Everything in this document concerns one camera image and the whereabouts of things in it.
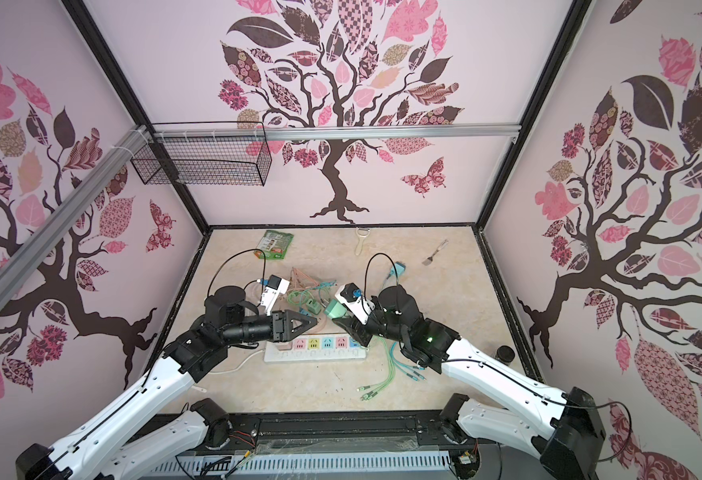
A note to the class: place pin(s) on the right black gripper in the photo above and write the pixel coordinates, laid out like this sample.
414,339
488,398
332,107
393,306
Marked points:
357,331

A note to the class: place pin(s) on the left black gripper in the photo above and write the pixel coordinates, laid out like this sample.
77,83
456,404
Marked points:
281,328

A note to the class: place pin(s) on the light green charger plug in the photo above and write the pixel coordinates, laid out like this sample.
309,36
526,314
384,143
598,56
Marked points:
312,306

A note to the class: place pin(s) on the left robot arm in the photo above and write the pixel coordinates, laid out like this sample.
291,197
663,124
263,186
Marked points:
104,447

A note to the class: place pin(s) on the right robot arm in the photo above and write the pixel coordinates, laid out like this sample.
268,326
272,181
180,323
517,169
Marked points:
562,430

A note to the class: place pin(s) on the teal charger plug far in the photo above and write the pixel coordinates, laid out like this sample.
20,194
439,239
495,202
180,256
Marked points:
396,271

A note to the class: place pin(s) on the white multicolour power strip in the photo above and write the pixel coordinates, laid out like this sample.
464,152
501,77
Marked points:
316,348

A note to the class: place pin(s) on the green snack packet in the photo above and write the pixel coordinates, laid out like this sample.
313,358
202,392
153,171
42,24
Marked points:
273,245

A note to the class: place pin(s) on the cream vegetable peeler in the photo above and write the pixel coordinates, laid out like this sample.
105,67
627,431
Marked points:
362,234

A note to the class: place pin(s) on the metal fork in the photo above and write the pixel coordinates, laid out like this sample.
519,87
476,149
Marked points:
428,261

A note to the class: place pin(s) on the glass jar black lid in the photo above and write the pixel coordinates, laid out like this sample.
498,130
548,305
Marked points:
505,354

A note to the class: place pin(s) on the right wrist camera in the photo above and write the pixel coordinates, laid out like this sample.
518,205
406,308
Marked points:
352,298

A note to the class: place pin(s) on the black front base frame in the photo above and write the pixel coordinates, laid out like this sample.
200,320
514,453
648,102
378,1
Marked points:
350,432

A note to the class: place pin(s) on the white vented cable duct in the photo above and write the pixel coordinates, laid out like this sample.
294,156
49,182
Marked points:
302,466

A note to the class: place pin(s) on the black wire basket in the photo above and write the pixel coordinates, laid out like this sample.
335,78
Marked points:
220,153

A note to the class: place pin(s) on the back aluminium rail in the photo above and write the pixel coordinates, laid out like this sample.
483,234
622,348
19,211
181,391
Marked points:
343,133

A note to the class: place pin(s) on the aluminium rail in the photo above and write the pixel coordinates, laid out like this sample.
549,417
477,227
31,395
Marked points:
343,133
32,253

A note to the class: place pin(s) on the left aluminium rail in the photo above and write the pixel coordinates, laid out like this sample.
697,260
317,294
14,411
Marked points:
32,253

